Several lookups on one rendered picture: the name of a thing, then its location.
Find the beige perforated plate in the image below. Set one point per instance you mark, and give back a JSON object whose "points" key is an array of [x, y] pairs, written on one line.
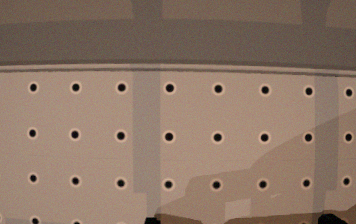
{"points": [[183, 143]]}

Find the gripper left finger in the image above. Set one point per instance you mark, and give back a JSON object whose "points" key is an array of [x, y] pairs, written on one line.
{"points": [[150, 220]]}

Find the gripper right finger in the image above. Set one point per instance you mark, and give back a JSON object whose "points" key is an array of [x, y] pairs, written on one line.
{"points": [[330, 219]]}

